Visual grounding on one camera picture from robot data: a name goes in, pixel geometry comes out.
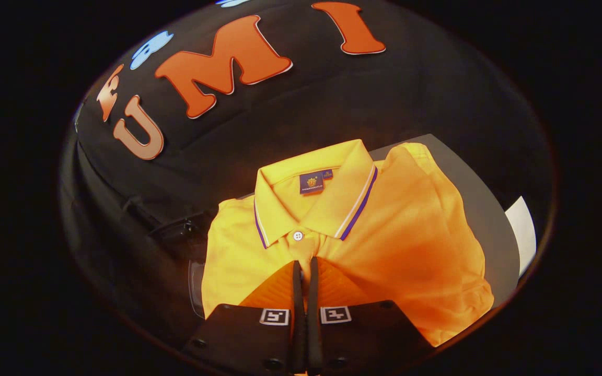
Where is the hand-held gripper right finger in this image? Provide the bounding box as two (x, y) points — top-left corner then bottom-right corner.
(306, 255), (436, 376)

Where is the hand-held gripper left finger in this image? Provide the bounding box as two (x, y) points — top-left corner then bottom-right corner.
(181, 260), (307, 375)

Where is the yellow polo shirt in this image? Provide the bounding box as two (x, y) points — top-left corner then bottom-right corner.
(201, 138), (495, 348)

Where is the black backdrop cloth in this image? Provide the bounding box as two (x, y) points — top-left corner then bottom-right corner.
(61, 0), (558, 340)

